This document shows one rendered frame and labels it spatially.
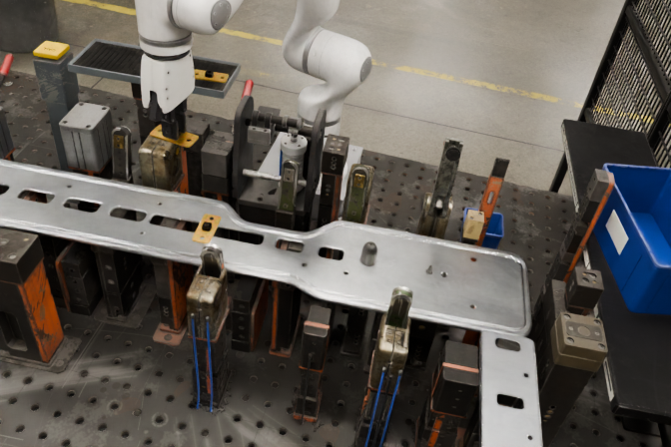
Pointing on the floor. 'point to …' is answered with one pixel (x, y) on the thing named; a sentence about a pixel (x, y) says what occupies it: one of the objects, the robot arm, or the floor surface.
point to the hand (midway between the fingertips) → (174, 125)
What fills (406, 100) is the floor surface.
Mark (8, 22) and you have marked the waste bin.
